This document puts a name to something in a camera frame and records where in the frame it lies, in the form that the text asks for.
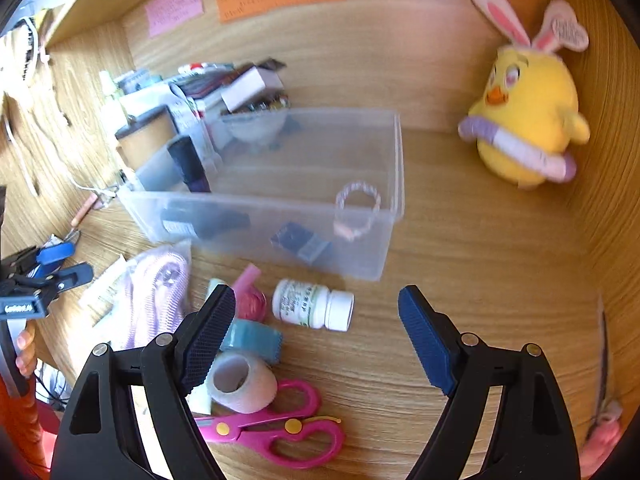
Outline pink rope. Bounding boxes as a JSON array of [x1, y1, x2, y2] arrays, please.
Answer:
[[79, 238, 194, 351]]

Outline dark green glass bottle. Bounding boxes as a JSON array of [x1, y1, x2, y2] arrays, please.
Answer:
[[160, 202, 250, 240]]

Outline white tape roll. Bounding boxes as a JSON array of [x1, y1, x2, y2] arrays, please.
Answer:
[[205, 350, 278, 414]]

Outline dark purple cylindrical bottle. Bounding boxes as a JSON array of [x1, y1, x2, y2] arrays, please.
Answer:
[[167, 136, 210, 193]]

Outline round pink compact tin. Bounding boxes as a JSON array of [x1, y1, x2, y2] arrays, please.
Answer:
[[231, 263, 267, 323]]

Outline blue washi tape roll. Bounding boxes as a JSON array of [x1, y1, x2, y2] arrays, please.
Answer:
[[219, 317, 283, 365]]

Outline pink scissors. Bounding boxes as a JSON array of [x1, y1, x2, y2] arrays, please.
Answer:
[[195, 379, 345, 470]]

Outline white pill bottle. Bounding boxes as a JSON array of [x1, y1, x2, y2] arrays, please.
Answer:
[[271, 280, 355, 332]]

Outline pink braided bracelet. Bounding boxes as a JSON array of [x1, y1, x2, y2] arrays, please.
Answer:
[[333, 180, 382, 242]]

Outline left hand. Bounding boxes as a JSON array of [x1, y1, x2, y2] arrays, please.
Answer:
[[15, 320, 37, 379]]

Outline brown ceramic lidded mug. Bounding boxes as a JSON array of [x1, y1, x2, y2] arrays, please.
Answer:
[[115, 105, 178, 170]]

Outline green spray bottle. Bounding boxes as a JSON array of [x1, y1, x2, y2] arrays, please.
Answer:
[[99, 70, 124, 113]]

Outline stack of books and papers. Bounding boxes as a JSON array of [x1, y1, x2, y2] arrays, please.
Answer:
[[118, 68, 235, 138]]

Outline bowl of colourful beads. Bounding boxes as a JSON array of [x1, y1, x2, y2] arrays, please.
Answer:
[[219, 92, 291, 148]]

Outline red white marker pen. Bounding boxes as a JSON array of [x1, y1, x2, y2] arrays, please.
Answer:
[[178, 63, 234, 75]]

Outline white small cardboard box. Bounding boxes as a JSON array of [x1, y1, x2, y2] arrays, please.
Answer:
[[221, 67, 284, 113]]

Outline clear plastic storage bin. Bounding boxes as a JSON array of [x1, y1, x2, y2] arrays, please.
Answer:
[[118, 108, 405, 281]]

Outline pink sticky note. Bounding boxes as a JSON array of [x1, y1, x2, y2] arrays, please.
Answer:
[[144, 0, 204, 38]]

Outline yellow chick plush toy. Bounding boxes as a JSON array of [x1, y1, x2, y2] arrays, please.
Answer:
[[458, 0, 590, 188]]

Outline wire frame eyeglasses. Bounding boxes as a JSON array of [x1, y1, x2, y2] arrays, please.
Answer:
[[62, 184, 122, 242]]

